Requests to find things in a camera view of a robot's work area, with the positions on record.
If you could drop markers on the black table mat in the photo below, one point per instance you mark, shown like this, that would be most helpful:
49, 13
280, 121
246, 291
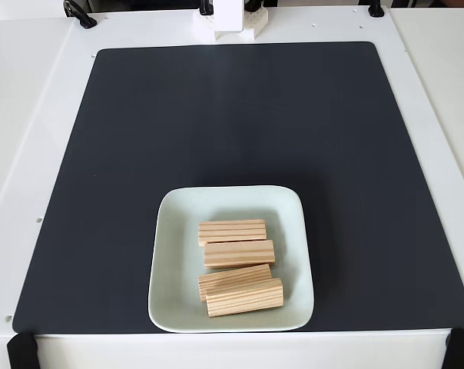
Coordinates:
101, 192

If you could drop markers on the striped wooden block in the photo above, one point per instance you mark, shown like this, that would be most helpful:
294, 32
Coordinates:
239, 254
232, 230
243, 298

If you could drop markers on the pale green square plate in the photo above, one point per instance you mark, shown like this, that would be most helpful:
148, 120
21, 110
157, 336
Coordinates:
174, 250

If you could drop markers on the wooden block with number mark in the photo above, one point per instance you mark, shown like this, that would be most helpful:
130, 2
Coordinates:
224, 280

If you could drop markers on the black clamp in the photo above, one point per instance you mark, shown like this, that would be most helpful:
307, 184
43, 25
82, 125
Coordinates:
376, 10

